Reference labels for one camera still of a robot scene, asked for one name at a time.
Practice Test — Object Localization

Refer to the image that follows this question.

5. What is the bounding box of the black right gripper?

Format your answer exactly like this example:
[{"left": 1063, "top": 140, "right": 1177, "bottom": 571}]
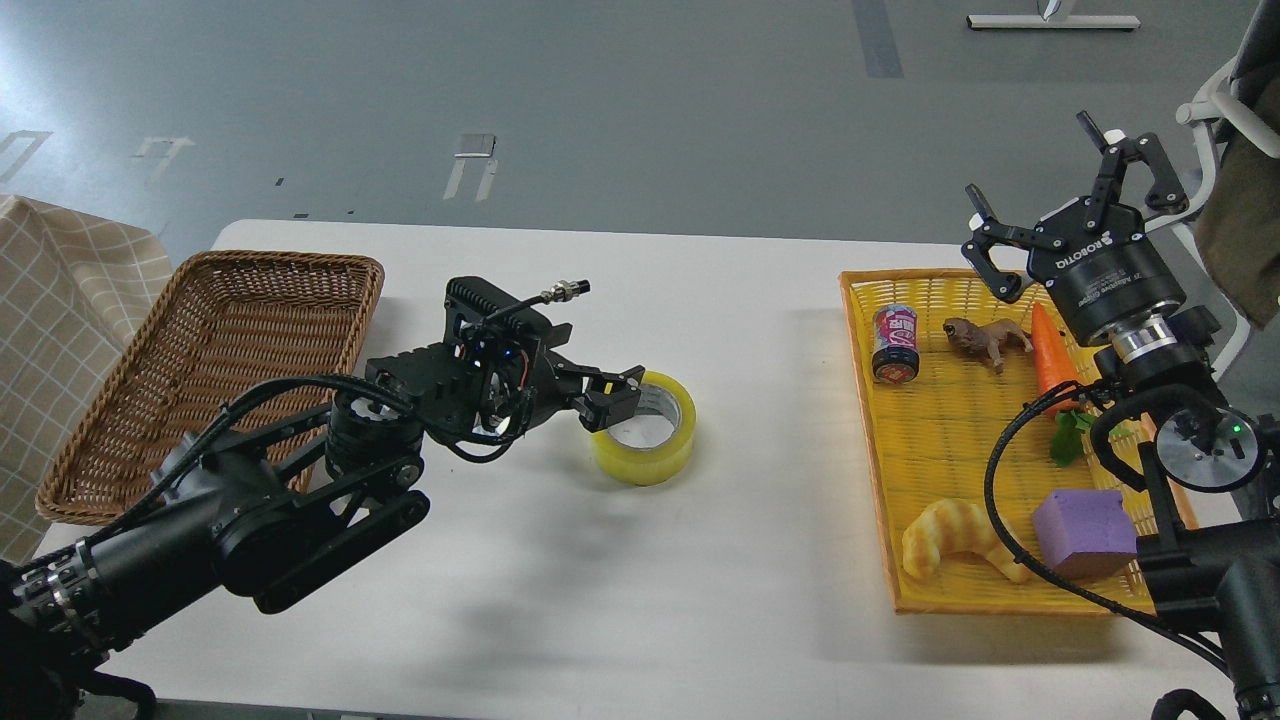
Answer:
[{"left": 963, "top": 111, "right": 1190, "bottom": 346}]

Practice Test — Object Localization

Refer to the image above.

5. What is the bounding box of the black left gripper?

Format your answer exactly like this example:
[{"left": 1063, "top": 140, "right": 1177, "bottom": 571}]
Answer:
[{"left": 500, "top": 350, "right": 646, "bottom": 433}]

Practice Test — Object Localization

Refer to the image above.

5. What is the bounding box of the yellow tape roll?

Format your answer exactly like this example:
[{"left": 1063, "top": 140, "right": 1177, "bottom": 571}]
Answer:
[{"left": 591, "top": 370, "right": 698, "bottom": 487}]

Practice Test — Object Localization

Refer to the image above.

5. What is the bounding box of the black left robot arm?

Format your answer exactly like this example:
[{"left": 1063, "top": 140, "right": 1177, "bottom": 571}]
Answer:
[{"left": 3, "top": 275, "right": 645, "bottom": 719}]

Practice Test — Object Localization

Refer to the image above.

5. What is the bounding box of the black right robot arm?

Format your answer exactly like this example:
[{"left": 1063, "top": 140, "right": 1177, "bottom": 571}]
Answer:
[{"left": 963, "top": 111, "right": 1279, "bottom": 719}]

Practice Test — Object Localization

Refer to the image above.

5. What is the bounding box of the orange toy carrot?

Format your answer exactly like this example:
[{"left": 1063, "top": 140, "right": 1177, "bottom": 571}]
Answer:
[{"left": 1030, "top": 302, "right": 1100, "bottom": 468}]

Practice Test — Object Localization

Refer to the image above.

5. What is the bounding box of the brown toy animal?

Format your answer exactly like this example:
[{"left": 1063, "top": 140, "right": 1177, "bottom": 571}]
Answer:
[{"left": 942, "top": 316, "right": 1034, "bottom": 375}]

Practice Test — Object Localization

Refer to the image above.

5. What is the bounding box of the small drink can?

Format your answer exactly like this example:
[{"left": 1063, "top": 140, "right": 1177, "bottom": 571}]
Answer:
[{"left": 872, "top": 304, "right": 920, "bottom": 386}]

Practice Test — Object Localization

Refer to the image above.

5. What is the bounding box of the white stand base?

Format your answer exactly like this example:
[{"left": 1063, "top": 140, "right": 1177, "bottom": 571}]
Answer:
[{"left": 965, "top": 1, "right": 1142, "bottom": 32}]

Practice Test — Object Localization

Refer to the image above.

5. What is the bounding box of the yellow plastic basket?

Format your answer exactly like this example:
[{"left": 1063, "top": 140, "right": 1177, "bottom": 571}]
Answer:
[{"left": 838, "top": 268, "right": 1157, "bottom": 616}]

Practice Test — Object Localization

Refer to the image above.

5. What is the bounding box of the purple foam block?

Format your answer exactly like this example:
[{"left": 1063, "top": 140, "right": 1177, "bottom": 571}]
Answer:
[{"left": 1032, "top": 489, "right": 1138, "bottom": 580}]

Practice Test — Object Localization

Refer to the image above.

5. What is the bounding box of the toy croissant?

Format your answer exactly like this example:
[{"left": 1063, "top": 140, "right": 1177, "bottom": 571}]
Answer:
[{"left": 901, "top": 498, "right": 1032, "bottom": 584}]

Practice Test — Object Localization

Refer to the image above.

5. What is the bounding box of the brown wicker basket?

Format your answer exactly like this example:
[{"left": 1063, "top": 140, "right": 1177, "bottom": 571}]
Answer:
[{"left": 35, "top": 250, "right": 385, "bottom": 527}]

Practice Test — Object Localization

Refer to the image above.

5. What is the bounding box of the beige checkered cloth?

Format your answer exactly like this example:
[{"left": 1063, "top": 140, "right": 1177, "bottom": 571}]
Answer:
[{"left": 1, "top": 193, "right": 172, "bottom": 562}]

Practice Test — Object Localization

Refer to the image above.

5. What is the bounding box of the white chair frame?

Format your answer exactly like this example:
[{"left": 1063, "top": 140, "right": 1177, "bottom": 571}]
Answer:
[{"left": 1171, "top": 60, "right": 1251, "bottom": 380}]

